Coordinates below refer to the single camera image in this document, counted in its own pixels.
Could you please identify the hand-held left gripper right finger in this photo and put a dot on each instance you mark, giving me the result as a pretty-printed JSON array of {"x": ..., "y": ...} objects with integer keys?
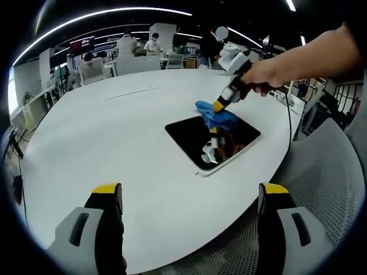
[{"x": 286, "y": 229}]

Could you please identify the potted green plant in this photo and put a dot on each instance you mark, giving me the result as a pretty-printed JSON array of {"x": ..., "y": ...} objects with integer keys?
[{"x": 27, "y": 98}]

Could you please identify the person's right hand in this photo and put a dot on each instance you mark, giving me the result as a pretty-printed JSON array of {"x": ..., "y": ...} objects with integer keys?
[{"x": 266, "y": 74}]

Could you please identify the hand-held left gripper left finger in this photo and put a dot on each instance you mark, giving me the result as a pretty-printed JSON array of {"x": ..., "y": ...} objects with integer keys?
[{"x": 86, "y": 229}]

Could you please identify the red wall screen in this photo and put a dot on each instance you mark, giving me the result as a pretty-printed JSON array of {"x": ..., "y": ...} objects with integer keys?
[{"x": 81, "y": 46}]

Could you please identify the blue cleaning cloth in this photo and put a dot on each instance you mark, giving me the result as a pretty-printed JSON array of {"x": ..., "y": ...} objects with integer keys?
[{"x": 220, "y": 118}]

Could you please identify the grey mesh office chair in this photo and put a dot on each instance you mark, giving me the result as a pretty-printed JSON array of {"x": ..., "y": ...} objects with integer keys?
[{"x": 324, "y": 172}]

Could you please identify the long white desk partition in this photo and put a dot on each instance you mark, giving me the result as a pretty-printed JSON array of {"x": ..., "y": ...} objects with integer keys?
[{"x": 137, "y": 66}]

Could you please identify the grey metal stand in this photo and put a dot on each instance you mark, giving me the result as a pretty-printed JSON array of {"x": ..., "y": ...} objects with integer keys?
[{"x": 268, "y": 44}]

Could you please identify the black tablet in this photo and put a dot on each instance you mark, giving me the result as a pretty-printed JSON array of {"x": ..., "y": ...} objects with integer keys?
[{"x": 186, "y": 134}]

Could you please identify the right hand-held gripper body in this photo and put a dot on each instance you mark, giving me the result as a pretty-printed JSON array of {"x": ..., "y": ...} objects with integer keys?
[{"x": 235, "y": 63}]

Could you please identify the white mesh chair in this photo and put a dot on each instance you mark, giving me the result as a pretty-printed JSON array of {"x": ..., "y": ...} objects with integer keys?
[
  {"x": 91, "y": 70},
  {"x": 175, "y": 60}
]

